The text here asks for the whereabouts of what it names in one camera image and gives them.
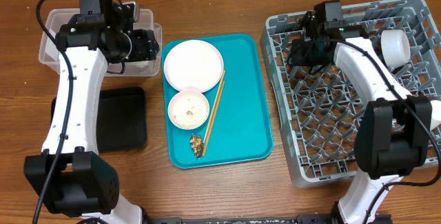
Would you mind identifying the white bowl with rice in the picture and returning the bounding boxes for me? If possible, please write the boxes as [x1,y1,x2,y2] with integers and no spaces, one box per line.
[167,90,210,130]

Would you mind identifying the white cup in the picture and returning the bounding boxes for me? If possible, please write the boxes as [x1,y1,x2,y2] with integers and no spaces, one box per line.
[380,30,411,68]

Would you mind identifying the grey white bowl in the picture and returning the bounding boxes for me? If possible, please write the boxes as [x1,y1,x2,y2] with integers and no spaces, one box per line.
[430,100,441,130]

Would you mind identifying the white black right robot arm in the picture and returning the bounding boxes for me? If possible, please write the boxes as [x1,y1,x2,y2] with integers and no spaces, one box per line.
[287,0,440,223]

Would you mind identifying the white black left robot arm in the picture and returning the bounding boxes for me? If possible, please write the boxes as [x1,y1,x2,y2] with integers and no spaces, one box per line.
[23,0,161,223]

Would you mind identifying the grey dishwasher rack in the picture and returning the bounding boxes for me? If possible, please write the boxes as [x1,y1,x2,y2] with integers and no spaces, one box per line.
[260,0,440,187]

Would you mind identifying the black waste tray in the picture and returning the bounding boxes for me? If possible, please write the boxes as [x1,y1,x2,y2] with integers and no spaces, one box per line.
[41,82,147,156]

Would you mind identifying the clear plastic waste bin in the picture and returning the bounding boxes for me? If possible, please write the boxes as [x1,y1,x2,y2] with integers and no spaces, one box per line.
[39,8,162,77]

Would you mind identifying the large white plate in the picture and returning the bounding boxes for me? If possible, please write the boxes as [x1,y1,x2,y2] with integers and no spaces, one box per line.
[163,39,224,93]

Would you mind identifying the wooden chopstick left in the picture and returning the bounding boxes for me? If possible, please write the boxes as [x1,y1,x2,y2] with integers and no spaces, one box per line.
[203,70,225,145]

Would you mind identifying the wooden chopstick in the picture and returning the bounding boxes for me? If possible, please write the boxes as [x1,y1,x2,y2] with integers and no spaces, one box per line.
[203,70,225,145]
[203,81,225,156]

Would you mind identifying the teal plastic tray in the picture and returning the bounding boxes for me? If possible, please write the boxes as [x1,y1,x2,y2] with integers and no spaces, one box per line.
[165,34,274,169]

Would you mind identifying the wooden chopstick right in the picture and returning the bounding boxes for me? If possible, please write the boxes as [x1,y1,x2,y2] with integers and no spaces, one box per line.
[203,81,225,156]

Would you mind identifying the brown food scrap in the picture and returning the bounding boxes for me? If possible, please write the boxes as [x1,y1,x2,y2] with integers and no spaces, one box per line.
[190,134,204,158]

